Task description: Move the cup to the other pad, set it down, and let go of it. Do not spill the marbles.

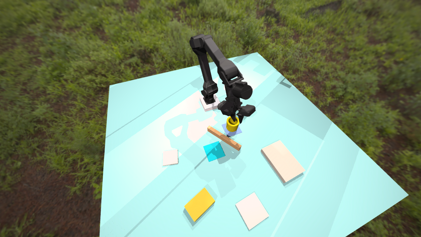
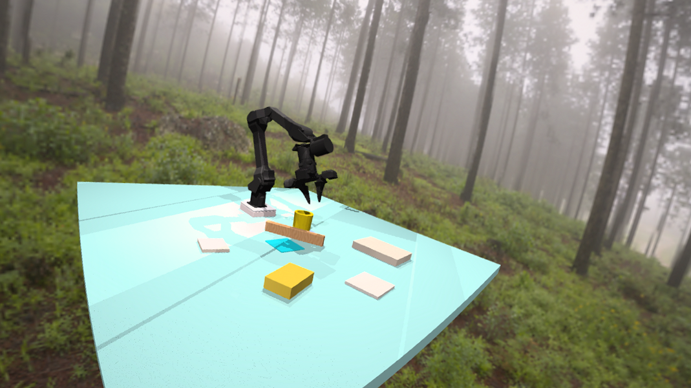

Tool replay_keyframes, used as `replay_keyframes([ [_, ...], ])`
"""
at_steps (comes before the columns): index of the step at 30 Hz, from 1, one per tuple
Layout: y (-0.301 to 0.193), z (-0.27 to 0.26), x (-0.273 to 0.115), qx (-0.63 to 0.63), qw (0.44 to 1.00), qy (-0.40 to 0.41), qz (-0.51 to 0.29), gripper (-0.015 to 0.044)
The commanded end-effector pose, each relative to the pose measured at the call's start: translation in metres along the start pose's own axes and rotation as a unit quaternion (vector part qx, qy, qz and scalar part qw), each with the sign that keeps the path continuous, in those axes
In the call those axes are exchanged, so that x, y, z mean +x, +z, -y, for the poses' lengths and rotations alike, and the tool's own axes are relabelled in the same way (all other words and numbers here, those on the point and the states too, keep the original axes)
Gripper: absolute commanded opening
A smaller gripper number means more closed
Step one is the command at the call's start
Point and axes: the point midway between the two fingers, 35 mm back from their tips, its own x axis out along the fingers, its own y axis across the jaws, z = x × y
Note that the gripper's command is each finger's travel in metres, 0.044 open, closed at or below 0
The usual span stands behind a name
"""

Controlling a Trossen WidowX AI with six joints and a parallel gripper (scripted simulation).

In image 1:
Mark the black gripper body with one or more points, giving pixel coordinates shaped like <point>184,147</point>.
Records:
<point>247,110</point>

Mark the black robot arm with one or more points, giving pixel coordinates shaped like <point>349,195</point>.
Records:
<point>227,70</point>

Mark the tan wooden bar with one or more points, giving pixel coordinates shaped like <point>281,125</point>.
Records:
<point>224,138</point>

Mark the yellow flat block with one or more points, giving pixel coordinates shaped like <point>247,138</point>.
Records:
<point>199,204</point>

